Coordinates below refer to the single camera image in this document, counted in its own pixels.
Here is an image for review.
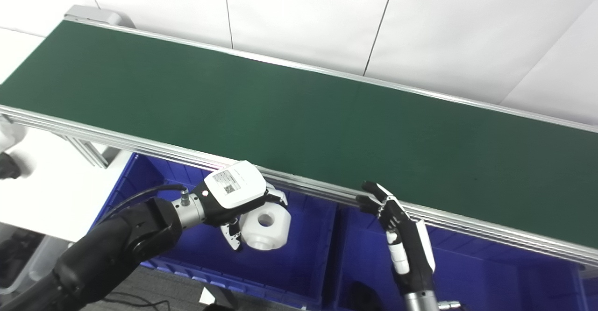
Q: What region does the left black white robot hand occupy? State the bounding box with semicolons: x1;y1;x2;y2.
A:
192;160;288;252

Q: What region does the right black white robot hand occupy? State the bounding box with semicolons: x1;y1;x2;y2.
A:
356;180;436;296

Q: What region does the blue plastic bin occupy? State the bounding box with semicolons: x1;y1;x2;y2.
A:
89;152;338;311
579;264;598;311
322;203;585;311

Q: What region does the green conveyor belt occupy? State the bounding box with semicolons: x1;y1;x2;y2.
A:
0;20;598;252
0;14;598;268

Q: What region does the aluminium conveyor leg strut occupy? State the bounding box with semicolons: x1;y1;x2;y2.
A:
49;134;120;169

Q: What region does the grey conveyor end housing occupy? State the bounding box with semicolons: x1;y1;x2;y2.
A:
64;5;136;29

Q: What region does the clear plastic storage box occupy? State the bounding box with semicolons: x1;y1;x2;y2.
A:
0;222;71;298

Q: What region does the white and black device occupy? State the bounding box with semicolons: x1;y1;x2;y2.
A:
0;115;29;181

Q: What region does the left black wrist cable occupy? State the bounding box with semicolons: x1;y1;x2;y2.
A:
93;184;193;227

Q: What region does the black floor cable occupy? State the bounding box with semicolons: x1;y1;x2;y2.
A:
100;291;176;310

